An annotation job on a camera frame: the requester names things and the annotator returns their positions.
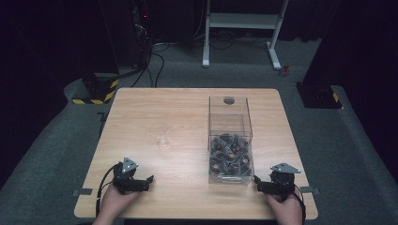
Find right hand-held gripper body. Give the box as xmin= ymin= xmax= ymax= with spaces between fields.
xmin=268 ymin=162 xmax=302 ymax=202

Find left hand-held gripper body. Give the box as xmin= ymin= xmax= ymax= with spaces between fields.
xmin=112 ymin=157 xmax=145 ymax=195

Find clear plastic box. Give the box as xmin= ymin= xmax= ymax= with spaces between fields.
xmin=207 ymin=95 xmax=255 ymax=186

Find person's left hand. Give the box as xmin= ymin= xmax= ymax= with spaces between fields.
xmin=97 ymin=185 xmax=143 ymax=223

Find person's right hand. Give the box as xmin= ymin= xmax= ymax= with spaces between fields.
xmin=266 ymin=188 xmax=304 ymax=225

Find grey tape strip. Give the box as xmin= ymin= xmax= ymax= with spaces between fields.
xmin=72 ymin=187 xmax=94 ymax=197
xmin=299 ymin=186 xmax=321 ymax=195

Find pile of dark tea bags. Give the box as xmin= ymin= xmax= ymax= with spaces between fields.
xmin=209 ymin=133 xmax=253 ymax=176

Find clear glass cup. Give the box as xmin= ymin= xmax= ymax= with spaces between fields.
xmin=149 ymin=122 xmax=172 ymax=148

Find black yellow striped stand base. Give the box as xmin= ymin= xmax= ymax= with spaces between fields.
xmin=71 ymin=72 xmax=120 ymax=106

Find dark computer tower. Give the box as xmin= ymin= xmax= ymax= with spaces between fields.
xmin=130 ymin=0 xmax=155 ymax=51

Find white metal stand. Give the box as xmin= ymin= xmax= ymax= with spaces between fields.
xmin=202 ymin=0 xmax=289 ymax=71

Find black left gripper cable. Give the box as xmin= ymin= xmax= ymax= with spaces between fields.
xmin=95 ymin=164 xmax=117 ymax=218

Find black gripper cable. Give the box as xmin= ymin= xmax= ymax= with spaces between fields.
xmin=95 ymin=164 xmax=117 ymax=218
xmin=293 ymin=185 xmax=308 ymax=225

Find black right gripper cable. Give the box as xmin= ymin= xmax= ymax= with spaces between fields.
xmin=293 ymin=185 xmax=308 ymax=225

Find black floor cables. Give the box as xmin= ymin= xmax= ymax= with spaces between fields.
xmin=117 ymin=37 xmax=176 ymax=89

